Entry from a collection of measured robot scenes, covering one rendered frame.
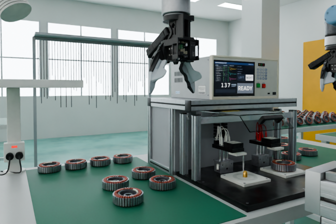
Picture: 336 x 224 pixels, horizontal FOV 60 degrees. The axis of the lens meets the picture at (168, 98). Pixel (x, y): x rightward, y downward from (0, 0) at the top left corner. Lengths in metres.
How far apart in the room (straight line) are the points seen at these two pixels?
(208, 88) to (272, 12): 4.42
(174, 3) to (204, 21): 8.51
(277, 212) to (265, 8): 4.74
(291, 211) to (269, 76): 0.71
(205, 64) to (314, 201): 0.86
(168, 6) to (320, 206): 0.57
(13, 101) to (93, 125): 6.08
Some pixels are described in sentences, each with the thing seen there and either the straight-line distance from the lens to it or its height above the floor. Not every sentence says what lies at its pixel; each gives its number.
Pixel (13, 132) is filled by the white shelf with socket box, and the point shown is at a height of 0.95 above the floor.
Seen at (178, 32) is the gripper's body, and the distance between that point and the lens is 0.75.
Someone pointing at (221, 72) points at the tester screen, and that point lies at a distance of 1.38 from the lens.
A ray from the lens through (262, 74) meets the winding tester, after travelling 1.56.
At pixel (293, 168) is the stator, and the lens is 1.49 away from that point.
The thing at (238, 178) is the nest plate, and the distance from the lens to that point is 1.33.
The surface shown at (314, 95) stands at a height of 1.05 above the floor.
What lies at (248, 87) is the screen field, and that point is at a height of 1.17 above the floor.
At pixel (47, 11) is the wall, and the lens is 7.60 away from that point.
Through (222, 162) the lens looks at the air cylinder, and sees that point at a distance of 1.41.
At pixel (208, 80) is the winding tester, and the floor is 1.21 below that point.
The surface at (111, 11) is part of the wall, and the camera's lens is 7.96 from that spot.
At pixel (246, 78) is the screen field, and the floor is 1.22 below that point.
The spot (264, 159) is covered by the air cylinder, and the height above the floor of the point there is 0.80.
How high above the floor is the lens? 1.17
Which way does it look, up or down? 2 degrees down
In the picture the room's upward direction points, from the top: straight up
